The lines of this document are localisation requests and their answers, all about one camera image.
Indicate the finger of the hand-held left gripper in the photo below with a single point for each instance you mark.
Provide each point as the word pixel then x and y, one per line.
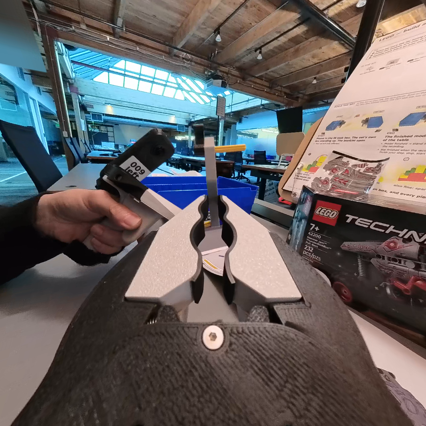
pixel 159 208

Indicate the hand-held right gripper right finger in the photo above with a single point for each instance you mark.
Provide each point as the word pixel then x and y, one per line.
pixel 259 263

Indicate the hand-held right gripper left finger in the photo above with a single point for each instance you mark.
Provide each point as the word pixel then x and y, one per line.
pixel 166 263

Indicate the black angled toy beam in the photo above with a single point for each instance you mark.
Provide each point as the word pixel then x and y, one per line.
pixel 198 136

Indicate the grey angled toy beam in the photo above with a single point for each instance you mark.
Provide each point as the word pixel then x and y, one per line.
pixel 211 179

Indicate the grey desk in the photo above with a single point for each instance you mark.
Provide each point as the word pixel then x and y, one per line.
pixel 50 316

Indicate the person's left hand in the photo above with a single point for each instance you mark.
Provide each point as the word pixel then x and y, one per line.
pixel 76 213

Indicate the blue plastic bin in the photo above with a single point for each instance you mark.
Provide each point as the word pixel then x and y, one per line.
pixel 179 193

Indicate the long wooden table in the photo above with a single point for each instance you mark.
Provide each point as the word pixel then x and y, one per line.
pixel 103 155

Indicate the grey table wooden edge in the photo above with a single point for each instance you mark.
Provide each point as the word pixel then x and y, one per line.
pixel 80 176

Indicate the sign on pole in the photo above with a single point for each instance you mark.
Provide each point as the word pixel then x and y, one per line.
pixel 220 106

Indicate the black toy set box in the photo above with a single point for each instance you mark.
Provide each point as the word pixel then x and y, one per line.
pixel 349 253

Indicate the ceiling projector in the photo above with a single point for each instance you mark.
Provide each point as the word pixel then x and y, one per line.
pixel 215 84

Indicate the white sheet pin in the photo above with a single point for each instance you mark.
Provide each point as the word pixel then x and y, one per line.
pixel 299 165

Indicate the black office chair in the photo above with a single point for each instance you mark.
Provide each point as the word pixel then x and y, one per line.
pixel 259 156

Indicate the black highback chair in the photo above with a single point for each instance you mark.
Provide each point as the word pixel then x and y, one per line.
pixel 30 156

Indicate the toy sticker sheet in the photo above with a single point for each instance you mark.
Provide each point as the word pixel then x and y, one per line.
pixel 349 174

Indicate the black and tan board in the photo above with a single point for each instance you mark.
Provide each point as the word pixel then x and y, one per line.
pixel 289 119

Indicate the open instruction booklet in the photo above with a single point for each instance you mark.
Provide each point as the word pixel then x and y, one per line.
pixel 392 346

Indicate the printed instruction sheet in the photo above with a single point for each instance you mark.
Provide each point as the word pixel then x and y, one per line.
pixel 376 99

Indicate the black ceiling rail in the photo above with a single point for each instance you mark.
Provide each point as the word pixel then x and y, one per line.
pixel 326 23

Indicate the black metal post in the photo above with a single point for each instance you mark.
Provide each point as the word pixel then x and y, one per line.
pixel 366 36

